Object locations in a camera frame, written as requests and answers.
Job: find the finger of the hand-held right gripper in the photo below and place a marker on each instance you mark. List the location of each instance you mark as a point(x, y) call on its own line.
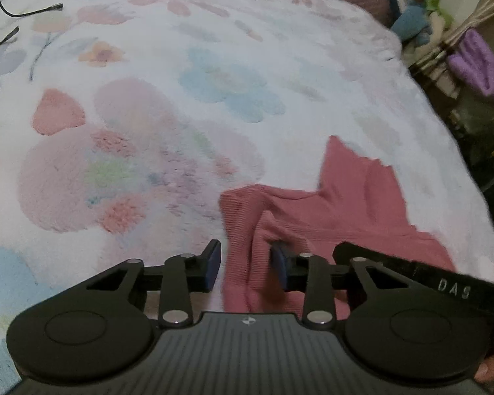
point(378, 258)

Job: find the green plush toy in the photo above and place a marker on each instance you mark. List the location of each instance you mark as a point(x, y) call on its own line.
point(430, 0)

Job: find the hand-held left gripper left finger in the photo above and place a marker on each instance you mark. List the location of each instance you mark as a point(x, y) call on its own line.
point(213, 266)

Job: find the blue plush toy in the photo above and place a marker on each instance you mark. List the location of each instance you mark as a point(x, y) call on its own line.
point(413, 22)

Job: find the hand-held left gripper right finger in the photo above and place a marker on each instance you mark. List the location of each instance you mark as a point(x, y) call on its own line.
point(278, 266)

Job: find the purple towel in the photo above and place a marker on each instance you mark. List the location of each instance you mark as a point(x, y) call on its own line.
point(477, 63)

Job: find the pink ribbed knit garment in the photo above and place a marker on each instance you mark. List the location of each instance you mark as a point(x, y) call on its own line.
point(321, 222)

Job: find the floral fleece blanket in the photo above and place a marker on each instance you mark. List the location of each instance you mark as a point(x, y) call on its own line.
point(156, 131)

